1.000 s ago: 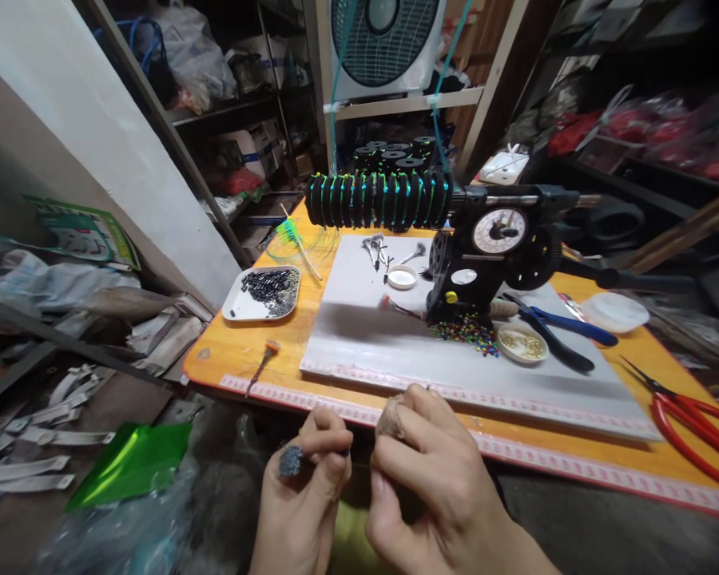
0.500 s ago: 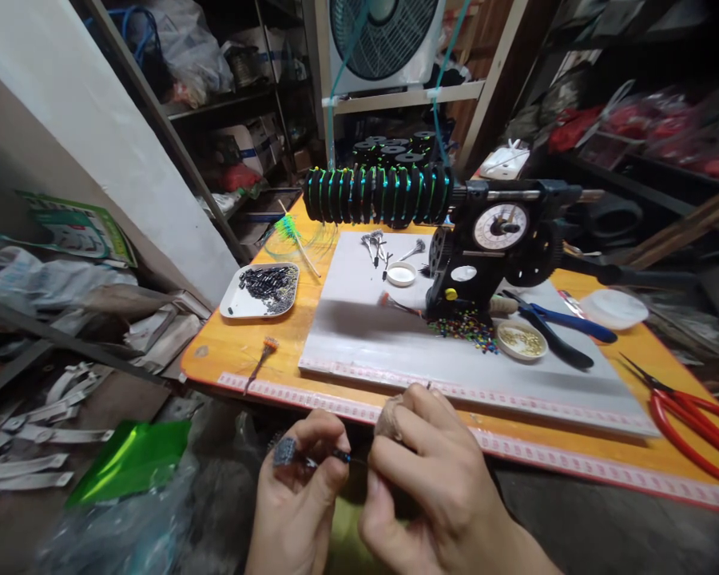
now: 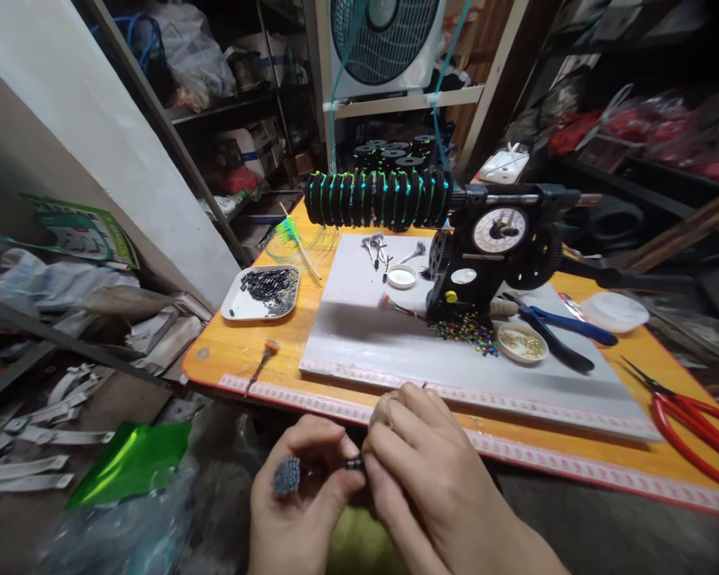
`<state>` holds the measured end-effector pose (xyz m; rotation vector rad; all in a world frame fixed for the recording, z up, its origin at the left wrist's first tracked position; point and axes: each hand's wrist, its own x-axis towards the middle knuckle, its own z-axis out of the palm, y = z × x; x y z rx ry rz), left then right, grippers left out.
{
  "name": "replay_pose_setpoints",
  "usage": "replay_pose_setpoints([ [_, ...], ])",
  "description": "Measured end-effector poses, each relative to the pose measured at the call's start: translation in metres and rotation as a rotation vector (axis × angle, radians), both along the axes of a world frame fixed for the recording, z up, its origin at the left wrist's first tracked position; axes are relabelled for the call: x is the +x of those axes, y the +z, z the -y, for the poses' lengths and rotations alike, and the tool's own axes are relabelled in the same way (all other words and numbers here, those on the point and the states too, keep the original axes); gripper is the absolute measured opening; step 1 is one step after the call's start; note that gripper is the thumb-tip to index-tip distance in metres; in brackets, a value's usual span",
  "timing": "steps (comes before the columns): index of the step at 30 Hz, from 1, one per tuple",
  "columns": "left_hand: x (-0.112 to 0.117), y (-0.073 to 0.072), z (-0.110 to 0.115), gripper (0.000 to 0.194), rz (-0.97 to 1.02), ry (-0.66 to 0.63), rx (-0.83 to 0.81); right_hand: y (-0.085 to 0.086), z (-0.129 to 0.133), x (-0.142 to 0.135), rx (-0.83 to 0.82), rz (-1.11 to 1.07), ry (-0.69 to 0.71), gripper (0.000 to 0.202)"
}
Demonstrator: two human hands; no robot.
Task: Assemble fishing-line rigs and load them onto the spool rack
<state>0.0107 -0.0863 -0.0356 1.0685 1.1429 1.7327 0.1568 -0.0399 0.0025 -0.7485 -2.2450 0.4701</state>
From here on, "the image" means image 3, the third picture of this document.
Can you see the small black swivel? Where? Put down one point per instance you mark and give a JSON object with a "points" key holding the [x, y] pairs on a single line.
{"points": [[353, 464]]}

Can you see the stack of black spools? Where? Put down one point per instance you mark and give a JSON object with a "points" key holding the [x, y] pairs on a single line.
{"points": [[392, 154]]}

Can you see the person's right thumb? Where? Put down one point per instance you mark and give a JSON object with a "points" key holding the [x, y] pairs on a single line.
{"points": [[378, 458]]}

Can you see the green foil bag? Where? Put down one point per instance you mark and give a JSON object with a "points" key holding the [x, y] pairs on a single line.
{"points": [[132, 461]]}

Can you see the group of hook bundles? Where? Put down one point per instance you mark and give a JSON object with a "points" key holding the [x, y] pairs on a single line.
{"points": [[378, 245]]}

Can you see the white round plastic container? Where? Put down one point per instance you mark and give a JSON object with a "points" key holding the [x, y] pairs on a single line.
{"points": [[614, 311]]}

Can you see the pink measuring tape strip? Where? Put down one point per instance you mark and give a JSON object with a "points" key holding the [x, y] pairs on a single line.
{"points": [[545, 461], [515, 407]]}

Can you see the row of black line spools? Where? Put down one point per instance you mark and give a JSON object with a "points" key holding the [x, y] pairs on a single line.
{"points": [[377, 200]]}

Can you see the pile of coloured beads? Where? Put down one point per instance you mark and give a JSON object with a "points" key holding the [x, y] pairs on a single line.
{"points": [[464, 332]]}

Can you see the person's left thumb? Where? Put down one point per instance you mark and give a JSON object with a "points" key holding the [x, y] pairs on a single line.
{"points": [[332, 434]]}

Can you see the orange tipped line bundle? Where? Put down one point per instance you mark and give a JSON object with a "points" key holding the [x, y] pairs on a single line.
{"points": [[395, 306], [268, 350]]}

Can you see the person's right hand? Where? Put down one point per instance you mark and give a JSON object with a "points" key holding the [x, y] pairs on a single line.
{"points": [[443, 479]]}

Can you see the white shelf frame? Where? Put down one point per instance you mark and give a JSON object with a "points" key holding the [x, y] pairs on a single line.
{"points": [[407, 102]]}

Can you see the white square tray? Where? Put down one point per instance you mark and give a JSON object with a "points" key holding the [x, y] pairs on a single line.
{"points": [[236, 305]]}

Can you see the white box fan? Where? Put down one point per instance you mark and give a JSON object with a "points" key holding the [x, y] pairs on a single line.
{"points": [[389, 42]]}

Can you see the grey bristly bundle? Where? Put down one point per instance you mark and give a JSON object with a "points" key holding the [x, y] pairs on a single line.
{"points": [[287, 476]]}

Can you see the beige thread spool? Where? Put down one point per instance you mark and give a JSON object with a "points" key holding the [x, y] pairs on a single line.
{"points": [[504, 308]]}

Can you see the green printed box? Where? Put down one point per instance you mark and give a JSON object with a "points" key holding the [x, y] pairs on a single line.
{"points": [[78, 230]]}

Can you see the pile of white bags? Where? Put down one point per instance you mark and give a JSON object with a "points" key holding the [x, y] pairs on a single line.
{"points": [[66, 281]]}

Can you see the black line winding machine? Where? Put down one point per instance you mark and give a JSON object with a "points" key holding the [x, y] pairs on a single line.
{"points": [[455, 281]]}

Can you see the pile of red bags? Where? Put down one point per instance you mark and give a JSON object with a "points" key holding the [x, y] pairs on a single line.
{"points": [[653, 129]]}

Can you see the small white cap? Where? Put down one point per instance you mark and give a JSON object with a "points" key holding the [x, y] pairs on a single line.
{"points": [[402, 277]]}

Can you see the grey work board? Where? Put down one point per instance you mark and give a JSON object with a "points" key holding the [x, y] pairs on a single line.
{"points": [[383, 344]]}

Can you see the dark metal shelf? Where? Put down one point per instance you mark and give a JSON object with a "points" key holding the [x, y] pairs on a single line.
{"points": [[239, 102]]}

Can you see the person's left hand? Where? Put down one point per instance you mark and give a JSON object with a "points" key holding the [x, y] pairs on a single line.
{"points": [[287, 527]]}

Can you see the person's right index finger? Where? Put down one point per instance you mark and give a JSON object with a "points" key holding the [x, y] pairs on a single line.
{"points": [[424, 401]]}

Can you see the white router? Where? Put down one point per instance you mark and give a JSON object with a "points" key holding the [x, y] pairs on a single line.
{"points": [[503, 166]]}

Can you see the person's left fingers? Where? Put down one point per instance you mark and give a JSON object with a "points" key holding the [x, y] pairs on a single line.
{"points": [[344, 486]]}

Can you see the pile of black swivels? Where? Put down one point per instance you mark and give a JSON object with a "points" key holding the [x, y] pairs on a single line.
{"points": [[269, 287]]}

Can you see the person's body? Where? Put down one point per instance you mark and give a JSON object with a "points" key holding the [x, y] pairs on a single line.
{"points": [[359, 545]]}

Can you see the green yellow float stoppers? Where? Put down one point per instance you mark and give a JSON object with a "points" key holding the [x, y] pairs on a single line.
{"points": [[287, 229]]}

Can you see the white dish of gold beads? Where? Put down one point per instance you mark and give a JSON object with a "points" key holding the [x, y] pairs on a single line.
{"points": [[522, 343]]}

